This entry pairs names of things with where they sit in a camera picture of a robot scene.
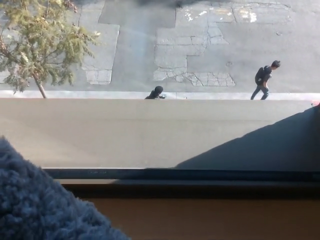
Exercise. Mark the person in black hood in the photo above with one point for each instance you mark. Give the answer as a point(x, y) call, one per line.
point(157, 92)

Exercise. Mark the grey fluffy microfibre duster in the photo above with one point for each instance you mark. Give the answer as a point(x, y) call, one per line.
point(37, 200)

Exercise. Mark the green street tree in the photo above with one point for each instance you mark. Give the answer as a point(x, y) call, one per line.
point(42, 45)

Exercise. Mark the person with black backpack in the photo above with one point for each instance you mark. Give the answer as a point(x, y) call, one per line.
point(262, 75)

